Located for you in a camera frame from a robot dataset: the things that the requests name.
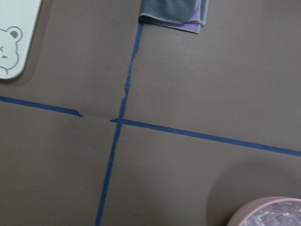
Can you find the cream bear tray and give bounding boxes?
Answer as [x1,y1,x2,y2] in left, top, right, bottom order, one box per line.
[0,0,42,80]

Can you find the ice cubes in bowl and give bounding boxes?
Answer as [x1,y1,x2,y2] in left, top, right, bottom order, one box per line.
[243,202,301,226]

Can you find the grey folded cloth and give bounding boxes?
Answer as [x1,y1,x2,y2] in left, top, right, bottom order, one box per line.
[139,0,209,34]

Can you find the pink bowl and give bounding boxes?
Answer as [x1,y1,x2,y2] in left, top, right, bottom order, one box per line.
[226,196,301,226]

